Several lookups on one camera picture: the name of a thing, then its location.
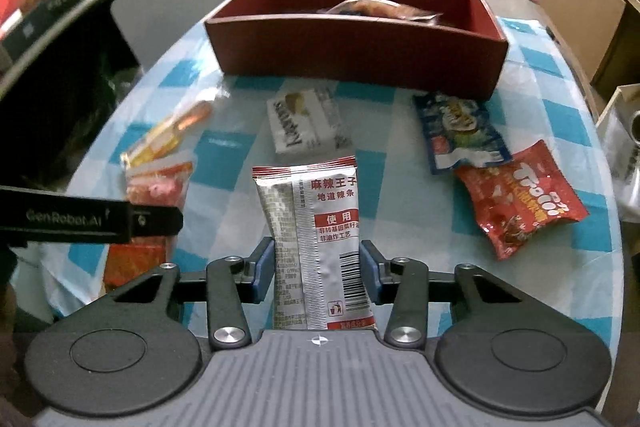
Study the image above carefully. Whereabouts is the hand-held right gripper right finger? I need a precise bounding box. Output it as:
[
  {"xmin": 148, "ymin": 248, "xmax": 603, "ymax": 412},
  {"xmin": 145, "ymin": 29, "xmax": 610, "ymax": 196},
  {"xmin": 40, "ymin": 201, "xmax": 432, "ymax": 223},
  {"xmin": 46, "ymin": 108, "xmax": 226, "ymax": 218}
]
[{"xmin": 361, "ymin": 239, "xmax": 576, "ymax": 348}]

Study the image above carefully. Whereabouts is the small white snack packet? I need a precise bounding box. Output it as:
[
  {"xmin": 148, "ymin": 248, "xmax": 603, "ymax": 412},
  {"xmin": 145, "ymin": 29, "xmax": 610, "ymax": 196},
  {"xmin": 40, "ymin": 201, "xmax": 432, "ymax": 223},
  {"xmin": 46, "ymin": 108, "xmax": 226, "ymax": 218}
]
[{"xmin": 266, "ymin": 88, "xmax": 352, "ymax": 154}]

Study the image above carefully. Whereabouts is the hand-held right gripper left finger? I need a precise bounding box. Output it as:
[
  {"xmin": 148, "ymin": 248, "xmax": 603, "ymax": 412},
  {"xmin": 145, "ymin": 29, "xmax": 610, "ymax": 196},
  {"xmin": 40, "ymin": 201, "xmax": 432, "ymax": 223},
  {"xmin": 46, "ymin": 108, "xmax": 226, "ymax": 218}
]
[{"xmin": 65, "ymin": 237, "xmax": 275, "ymax": 350}]

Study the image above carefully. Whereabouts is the blue checkered tablecloth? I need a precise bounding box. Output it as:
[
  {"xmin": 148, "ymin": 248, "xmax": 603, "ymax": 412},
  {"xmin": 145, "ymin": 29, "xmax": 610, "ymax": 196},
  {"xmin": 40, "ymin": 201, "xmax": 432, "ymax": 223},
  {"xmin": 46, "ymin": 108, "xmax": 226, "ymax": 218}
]
[{"xmin": 10, "ymin": 14, "xmax": 624, "ymax": 343}]

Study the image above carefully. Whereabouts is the red snack packet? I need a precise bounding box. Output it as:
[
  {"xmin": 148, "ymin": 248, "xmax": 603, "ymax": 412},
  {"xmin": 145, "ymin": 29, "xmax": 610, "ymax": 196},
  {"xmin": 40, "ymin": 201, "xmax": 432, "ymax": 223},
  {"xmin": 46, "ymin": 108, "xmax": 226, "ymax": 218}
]
[{"xmin": 454, "ymin": 140, "xmax": 587, "ymax": 262}]

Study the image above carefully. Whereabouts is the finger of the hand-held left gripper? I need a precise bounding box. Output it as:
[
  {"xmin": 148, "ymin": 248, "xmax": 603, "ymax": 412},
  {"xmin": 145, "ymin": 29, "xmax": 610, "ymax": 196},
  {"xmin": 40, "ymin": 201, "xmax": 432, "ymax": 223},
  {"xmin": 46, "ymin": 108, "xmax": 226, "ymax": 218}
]
[{"xmin": 128, "ymin": 205, "xmax": 184, "ymax": 238}]

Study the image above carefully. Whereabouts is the orange snack packet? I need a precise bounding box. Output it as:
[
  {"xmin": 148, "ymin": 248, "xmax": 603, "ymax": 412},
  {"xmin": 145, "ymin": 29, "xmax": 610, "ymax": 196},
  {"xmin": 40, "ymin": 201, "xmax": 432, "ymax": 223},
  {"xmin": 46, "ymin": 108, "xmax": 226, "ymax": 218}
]
[{"xmin": 103, "ymin": 158, "xmax": 195, "ymax": 301}]

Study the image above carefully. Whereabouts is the clear packet of brown snack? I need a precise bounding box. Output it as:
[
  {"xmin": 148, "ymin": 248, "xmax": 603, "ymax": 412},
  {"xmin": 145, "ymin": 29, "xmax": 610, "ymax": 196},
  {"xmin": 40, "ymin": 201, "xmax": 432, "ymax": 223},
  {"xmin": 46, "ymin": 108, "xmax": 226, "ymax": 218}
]
[{"xmin": 320, "ymin": 0, "xmax": 444, "ymax": 24}]

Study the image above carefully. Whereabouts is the wooden cabinet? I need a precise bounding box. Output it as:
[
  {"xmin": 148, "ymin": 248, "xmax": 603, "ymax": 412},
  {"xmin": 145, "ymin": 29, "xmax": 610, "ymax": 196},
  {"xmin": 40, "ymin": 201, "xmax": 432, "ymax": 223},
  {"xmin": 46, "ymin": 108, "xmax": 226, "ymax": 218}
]
[{"xmin": 539, "ymin": 0, "xmax": 640, "ymax": 110}]

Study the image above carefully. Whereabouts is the open cardboard box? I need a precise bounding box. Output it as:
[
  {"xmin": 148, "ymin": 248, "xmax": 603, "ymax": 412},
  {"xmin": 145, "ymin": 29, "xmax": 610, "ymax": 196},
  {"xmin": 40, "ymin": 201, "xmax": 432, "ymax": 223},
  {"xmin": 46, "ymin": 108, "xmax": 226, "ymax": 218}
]
[{"xmin": 594, "ymin": 84, "xmax": 640, "ymax": 209}]

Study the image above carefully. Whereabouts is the yellow stick snack packet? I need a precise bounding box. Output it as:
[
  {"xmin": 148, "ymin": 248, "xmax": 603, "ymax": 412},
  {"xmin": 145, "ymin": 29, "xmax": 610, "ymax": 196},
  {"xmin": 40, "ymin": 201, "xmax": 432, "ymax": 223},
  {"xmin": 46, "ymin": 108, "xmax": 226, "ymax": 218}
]
[{"xmin": 121, "ymin": 100, "xmax": 214, "ymax": 168}]

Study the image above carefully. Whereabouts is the silver packet with red label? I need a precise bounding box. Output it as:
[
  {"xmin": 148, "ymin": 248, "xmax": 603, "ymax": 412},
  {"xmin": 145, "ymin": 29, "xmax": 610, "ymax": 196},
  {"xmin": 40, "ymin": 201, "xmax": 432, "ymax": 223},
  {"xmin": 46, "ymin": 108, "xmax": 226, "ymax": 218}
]
[{"xmin": 251, "ymin": 156, "xmax": 377, "ymax": 332}]

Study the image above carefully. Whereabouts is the black cardboard box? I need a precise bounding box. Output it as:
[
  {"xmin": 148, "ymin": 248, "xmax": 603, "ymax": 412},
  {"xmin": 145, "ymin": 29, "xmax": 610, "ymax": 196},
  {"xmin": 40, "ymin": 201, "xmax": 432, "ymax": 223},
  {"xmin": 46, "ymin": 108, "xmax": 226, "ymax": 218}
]
[{"xmin": 0, "ymin": 0, "xmax": 87, "ymax": 59}]

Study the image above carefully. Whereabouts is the blue snack packet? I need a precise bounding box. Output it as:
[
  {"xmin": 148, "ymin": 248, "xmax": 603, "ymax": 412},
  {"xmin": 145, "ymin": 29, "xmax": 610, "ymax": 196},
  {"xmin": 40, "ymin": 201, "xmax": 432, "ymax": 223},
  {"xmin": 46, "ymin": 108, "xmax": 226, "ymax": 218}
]
[{"xmin": 413, "ymin": 90, "xmax": 513, "ymax": 176}]

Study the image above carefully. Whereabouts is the red rectangular box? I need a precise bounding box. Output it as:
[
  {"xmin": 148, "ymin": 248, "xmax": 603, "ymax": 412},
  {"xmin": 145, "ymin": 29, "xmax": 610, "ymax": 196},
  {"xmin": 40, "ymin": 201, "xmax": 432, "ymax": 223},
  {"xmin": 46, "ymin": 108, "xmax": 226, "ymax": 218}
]
[{"xmin": 204, "ymin": 0, "xmax": 509, "ymax": 103}]

